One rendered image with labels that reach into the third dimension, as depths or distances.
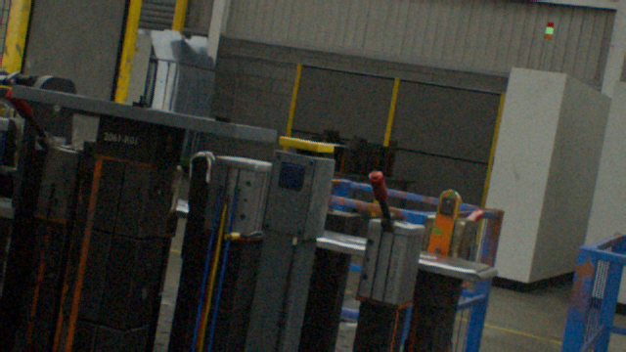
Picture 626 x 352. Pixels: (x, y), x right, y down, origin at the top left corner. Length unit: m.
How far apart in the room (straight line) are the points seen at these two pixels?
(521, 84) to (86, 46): 5.21
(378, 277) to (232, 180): 0.27
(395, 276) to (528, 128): 8.08
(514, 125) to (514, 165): 0.36
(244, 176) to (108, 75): 3.94
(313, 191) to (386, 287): 0.22
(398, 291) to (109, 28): 4.09
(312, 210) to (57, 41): 3.80
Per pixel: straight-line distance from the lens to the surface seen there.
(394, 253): 1.52
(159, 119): 1.44
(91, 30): 5.33
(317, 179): 1.39
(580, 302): 3.39
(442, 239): 1.83
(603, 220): 9.48
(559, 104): 9.52
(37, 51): 5.01
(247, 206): 1.59
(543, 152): 9.52
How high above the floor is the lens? 1.18
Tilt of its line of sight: 3 degrees down
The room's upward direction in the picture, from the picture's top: 10 degrees clockwise
